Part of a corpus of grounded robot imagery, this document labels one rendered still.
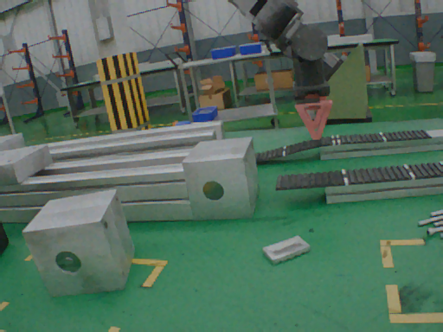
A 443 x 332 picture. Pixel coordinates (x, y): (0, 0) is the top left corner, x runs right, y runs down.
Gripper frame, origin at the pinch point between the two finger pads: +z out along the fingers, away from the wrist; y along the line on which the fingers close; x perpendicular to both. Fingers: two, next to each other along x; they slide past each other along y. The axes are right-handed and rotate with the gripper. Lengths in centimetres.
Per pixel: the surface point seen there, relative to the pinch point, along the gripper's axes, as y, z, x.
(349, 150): 1.5, 4.5, 6.4
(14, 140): -3, -6, -76
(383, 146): 1.7, 4.2, 13.4
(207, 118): -277, 53, -95
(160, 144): 4.5, -1.4, -30.5
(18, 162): 22, -6, -52
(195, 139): 4.6, -1.7, -23.1
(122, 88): -270, 9, -177
